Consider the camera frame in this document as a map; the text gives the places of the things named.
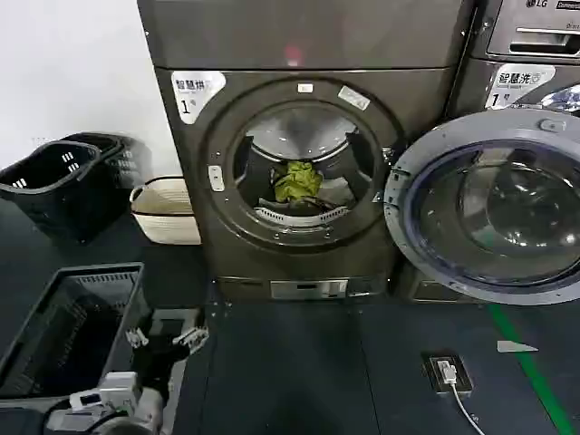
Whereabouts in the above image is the dark grey rectangular crate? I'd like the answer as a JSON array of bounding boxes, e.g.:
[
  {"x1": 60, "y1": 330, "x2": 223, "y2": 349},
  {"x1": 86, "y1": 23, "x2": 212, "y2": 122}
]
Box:
[{"x1": 0, "y1": 261, "x2": 154, "y2": 402}]

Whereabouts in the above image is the white number sticker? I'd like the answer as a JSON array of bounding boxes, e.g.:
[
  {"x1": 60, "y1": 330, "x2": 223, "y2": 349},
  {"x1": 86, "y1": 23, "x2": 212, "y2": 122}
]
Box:
[
  {"x1": 170, "y1": 70, "x2": 227, "y2": 125},
  {"x1": 486, "y1": 63, "x2": 557, "y2": 111}
]

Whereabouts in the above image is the white plug with cable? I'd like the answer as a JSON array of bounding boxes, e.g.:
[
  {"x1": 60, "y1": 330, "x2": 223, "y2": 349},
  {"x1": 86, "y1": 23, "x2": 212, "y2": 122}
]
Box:
[{"x1": 436, "y1": 359, "x2": 488, "y2": 435}]

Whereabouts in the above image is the green floor tape line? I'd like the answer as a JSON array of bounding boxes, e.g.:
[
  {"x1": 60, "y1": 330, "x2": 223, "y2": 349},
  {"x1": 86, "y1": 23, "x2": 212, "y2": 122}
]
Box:
[{"x1": 486, "y1": 302, "x2": 577, "y2": 435}]

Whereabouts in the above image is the round glass dryer door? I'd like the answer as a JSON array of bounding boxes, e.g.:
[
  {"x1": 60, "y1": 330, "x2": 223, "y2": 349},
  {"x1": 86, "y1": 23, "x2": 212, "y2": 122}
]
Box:
[{"x1": 382, "y1": 108, "x2": 580, "y2": 306}]

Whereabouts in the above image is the green crumpled cloth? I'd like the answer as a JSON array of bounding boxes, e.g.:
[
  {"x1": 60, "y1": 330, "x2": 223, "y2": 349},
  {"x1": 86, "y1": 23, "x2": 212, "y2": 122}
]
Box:
[{"x1": 271, "y1": 159, "x2": 324, "y2": 206}]

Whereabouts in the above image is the white woven basket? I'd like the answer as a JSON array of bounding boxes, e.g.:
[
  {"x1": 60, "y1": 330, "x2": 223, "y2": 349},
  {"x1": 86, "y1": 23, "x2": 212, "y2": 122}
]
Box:
[{"x1": 129, "y1": 176, "x2": 203, "y2": 247}]

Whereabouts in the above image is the grey front-loading dryer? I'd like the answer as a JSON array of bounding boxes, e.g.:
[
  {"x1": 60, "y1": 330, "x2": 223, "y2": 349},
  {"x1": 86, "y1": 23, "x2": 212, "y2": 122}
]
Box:
[{"x1": 135, "y1": 0, "x2": 464, "y2": 303}]

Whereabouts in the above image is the silver stacked washing machine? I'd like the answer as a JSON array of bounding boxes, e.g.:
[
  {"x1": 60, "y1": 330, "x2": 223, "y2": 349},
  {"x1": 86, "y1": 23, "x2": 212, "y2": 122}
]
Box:
[{"x1": 469, "y1": 0, "x2": 580, "y2": 61}]

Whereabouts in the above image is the black plastic laundry basket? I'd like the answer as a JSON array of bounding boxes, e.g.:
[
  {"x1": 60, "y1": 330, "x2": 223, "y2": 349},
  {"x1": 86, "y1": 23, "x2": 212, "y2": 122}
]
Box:
[
  {"x1": 58, "y1": 130, "x2": 154, "y2": 189},
  {"x1": 0, "y1": 140, "x2": 120, "y2": 245}
]

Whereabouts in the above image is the grey tape piece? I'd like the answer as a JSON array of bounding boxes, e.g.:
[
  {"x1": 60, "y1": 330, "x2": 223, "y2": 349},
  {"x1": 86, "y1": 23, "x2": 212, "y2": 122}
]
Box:
[{"x1": 496, "y1": 339, "x2": 540, "y2": 354}]

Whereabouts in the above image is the grey dryer with closed door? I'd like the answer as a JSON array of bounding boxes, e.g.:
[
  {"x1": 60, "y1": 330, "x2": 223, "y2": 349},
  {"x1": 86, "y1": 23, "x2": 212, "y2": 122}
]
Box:
[{"x1": 397, "y1": 53, "x2": 580, "y2": 305}]

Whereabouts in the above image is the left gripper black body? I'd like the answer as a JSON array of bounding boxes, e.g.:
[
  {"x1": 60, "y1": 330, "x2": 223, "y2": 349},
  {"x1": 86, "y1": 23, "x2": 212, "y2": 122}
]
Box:
[{"x1": 130, "y1": 333, "x2": 186, "y2": 390}]

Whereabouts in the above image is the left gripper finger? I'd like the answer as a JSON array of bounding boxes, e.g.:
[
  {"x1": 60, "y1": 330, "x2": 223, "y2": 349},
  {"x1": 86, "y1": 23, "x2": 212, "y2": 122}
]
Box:
[
  {"x1": 125, "y1": 312, "x2": 158, "y2": 349},
  {"x1": 171, "y1": 312, "x2": 210, "y2": 354}
]

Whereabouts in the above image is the dark garment in drum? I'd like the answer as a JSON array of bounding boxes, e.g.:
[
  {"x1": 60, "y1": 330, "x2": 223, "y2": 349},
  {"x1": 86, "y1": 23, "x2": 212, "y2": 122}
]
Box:
[{"x1": 296, "y1": 192, "x2": 348, "y2": 213}]

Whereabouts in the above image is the metal floor socket box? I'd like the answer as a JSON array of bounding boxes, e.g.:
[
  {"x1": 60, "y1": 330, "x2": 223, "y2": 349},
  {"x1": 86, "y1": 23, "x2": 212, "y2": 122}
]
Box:
[{"x1": 420, "y1": 353, "x2": 475, "y2": 393}]

